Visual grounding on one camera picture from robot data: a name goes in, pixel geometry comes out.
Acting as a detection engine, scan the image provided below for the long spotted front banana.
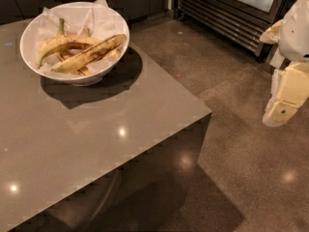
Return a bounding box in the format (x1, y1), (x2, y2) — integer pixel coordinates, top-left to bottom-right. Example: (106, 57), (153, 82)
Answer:
(51, 34), (126, 73)

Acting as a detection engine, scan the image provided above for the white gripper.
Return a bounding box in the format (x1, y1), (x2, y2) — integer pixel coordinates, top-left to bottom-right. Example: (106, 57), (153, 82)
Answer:
(260, 0), (309, 127)

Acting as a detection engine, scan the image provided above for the curved yellow back banana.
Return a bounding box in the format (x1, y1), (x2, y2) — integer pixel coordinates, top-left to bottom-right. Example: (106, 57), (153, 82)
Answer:
(36, 17), (102, 68)

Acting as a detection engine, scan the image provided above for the glass door refrigerator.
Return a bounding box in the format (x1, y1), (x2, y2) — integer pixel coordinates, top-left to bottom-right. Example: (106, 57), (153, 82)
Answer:
(178, 0), (295, 61)

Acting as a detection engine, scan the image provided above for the white ceramic bowl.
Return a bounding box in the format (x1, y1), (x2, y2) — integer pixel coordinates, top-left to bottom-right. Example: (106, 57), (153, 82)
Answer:
(19, 1), (131, 87)

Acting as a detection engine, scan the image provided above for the white paper bowl liner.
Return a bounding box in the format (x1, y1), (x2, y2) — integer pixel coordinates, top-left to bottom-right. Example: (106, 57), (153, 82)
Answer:
(37, 0), (125, 77)

